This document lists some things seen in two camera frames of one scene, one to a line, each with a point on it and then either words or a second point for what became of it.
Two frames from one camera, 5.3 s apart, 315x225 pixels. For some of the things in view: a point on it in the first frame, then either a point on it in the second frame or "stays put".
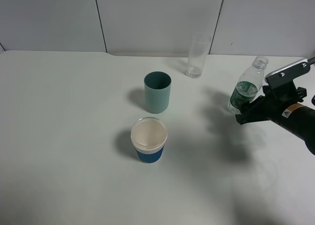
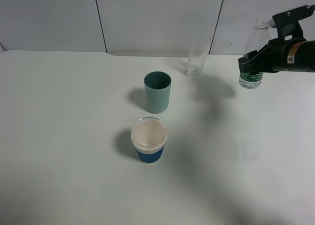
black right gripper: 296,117 -> 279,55
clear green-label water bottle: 248,84 -> 254,41
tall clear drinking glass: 199,45 stays put
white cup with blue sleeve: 149,135 stays put
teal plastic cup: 157,86 stays put
